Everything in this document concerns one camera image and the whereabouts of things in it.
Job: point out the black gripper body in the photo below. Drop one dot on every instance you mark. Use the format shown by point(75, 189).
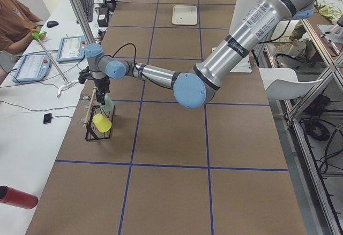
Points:
point(102, 85)

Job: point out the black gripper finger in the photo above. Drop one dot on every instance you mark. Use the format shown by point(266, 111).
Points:
point(100, 97)

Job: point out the green plastic cup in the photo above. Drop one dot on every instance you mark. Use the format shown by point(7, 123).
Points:
point(109, 105)

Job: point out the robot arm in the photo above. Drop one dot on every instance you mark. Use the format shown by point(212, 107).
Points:
point(199, 85)

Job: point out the yellow plastic cup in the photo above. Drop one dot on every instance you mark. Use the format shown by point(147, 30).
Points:
point(101, 122)

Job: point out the cream rabbit tray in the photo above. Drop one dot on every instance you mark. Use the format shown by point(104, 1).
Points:
point(185, 15)

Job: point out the blue teach pendant far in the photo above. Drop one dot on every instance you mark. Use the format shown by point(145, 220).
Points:
point(71, 49)

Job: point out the blue teach pendant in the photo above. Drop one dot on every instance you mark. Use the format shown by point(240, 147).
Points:
point(71, 49)
point(32, 67)

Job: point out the small black square device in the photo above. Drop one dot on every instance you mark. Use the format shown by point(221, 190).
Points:
point(47, 118)

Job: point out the blue teach pendant near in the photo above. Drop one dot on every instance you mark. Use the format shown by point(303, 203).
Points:
point(32, 67)

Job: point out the black computer mouse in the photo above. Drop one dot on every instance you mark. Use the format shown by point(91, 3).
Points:
point(52, 23)

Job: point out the black keyboard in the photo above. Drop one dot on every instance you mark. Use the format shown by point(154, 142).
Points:
point(88, 6)

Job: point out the person in brown shirt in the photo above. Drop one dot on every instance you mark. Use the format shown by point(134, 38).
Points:
point(18, 24)

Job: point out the red bottle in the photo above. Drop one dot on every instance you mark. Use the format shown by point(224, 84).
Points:
point(17, 198)

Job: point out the white plastic chair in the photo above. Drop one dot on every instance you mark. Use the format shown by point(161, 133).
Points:
point(282, 83)

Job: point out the black wire cup rack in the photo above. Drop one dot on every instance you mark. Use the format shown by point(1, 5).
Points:
point(100, 112)

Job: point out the metal rod with green handle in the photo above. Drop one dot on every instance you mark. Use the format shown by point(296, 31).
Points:
point(37, 36)

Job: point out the aluminium frame post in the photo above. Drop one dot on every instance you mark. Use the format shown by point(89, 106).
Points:
point(80, 15)

